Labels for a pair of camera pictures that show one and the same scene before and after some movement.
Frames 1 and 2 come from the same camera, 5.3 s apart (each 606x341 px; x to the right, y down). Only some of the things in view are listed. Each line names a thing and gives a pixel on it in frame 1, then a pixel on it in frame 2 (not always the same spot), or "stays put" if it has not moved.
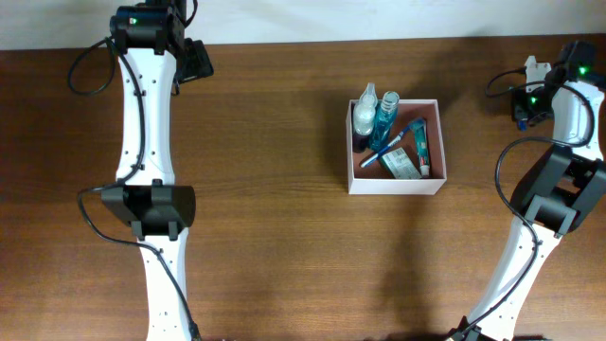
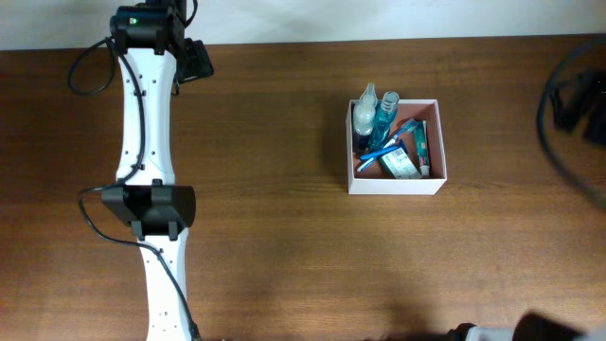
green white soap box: x=399 y=165 stays put
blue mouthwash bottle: x=383 y=120 stays put
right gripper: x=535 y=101 -> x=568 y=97
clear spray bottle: x=364 y=120 stays put
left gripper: x=199 y=62 stays put
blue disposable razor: x=523 y=124 -> x=400 y=148
